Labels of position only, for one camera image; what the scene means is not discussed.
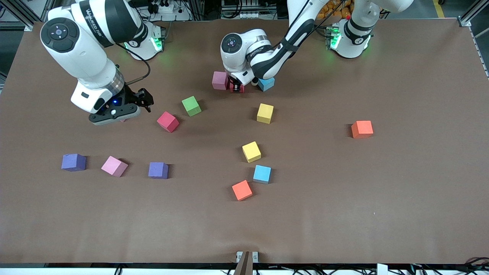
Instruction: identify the pink foam cube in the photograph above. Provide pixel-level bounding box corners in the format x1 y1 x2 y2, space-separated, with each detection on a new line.
101 156 129 178
212 71 230 91

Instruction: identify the blue foam cube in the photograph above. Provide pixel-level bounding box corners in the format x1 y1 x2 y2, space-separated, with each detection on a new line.
253 165 272 184
258 76 275 92

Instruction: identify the yellow foam cube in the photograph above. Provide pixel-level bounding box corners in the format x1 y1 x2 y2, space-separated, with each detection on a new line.
256 103 274 125
242 141 262 163

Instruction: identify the green foam cube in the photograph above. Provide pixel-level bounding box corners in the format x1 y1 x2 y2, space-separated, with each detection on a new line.
181 96 202 117

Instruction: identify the metal equipment rack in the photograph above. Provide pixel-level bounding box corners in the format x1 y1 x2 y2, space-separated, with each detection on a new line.
221 0 264 19

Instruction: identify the purple foam cube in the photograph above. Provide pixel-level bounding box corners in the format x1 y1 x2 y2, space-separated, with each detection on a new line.
61 154 87 172
148 162 169 180

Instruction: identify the white power strip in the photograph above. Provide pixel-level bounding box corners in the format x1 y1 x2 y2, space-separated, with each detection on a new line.
147 0 191 22

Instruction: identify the orange foam cube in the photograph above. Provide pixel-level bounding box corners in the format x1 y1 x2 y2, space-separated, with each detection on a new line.
232 180 253 201
351 120 374 139

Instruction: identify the pile of orange objects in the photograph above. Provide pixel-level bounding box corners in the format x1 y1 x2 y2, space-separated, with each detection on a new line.
317 0 354 21

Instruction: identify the brown paper table cover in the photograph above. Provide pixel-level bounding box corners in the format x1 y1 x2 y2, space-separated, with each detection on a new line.
0 18 489 265

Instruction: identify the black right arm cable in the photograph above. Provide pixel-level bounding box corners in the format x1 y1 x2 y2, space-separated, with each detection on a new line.
116 42 151 86

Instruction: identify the aluminium frame post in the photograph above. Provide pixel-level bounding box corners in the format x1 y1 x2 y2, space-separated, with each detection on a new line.
458 0 489 28
8 0 50 32

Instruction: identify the metal table edge bracket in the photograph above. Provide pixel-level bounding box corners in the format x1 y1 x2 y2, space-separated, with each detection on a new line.
234 251 259 275

